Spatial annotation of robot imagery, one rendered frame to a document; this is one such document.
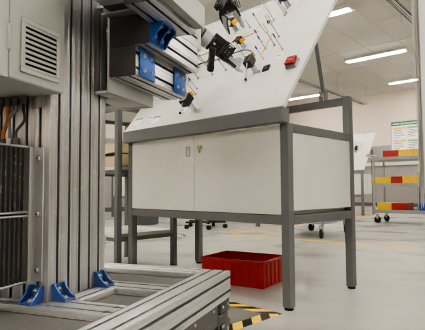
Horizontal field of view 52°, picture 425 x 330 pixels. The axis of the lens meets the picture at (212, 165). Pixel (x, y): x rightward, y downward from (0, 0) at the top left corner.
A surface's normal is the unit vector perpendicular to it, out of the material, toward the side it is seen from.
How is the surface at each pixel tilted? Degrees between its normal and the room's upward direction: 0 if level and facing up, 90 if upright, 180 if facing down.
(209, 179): 90
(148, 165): 90
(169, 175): 90
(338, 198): 90
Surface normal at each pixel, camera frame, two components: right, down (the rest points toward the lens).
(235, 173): -0.70, -0.04
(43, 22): 0.93, -0.03
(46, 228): -0.36, -0.05
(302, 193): 0.71, -0.04
